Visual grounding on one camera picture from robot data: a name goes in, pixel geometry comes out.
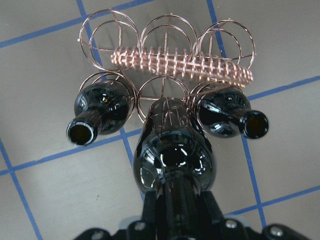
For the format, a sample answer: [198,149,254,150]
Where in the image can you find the copper wire wine basket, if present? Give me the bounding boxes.
[77,9,253,112]

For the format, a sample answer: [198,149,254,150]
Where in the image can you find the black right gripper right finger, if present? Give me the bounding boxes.
[201,191,224,225]

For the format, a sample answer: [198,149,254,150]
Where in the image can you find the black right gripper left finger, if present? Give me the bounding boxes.
[141,192,159,227]

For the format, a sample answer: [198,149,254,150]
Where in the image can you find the dark wine bottle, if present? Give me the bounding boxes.
[194,87,269,139]
[66,80,133,146]
[133,97,216,240]

